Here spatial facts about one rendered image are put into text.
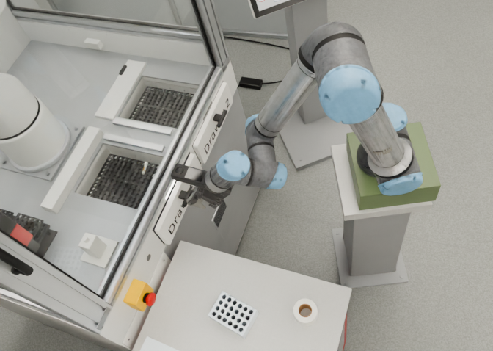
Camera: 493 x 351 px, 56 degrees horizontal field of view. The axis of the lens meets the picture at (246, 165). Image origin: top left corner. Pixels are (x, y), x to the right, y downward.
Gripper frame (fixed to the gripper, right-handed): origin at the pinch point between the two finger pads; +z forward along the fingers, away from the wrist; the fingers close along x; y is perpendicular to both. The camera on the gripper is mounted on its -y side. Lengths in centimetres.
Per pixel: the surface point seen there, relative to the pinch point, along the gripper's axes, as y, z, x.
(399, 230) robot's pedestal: 77, -2, 24
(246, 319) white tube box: 29.4, -4.5, -28.4
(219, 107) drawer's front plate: -2.6, 3.8, 36.4
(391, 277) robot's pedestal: 105, 36, 23
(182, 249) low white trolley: 7.1, 13.9, -12.9
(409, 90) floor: 98, 44, 134
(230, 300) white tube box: 24.8, 0.9, -24.3
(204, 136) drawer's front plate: -3.4, 2.6, 22.6
